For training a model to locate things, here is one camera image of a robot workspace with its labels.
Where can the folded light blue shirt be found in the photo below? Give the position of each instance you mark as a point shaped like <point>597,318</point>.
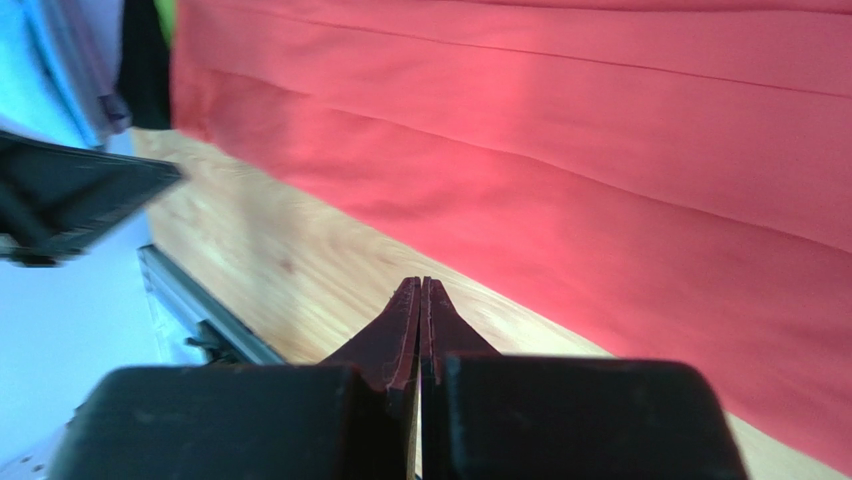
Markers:
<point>36,100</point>

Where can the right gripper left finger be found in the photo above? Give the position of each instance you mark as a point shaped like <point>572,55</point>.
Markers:
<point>350,416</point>

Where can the folded lime green shorts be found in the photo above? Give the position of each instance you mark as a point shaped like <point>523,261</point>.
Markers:
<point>166,12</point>

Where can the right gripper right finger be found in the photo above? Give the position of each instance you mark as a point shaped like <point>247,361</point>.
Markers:
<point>486,415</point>

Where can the folded lilac garment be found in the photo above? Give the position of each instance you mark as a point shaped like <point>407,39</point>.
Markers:
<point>95,33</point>

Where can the folded black garment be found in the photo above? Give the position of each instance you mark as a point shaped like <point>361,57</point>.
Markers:
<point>144,71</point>

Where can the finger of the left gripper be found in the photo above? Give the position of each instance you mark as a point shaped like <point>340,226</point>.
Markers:
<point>57,201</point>

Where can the red t-shirt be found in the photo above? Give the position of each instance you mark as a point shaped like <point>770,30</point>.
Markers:
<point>668,179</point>

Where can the aluminium frame rail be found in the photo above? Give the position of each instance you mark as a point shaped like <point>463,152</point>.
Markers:
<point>191,327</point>

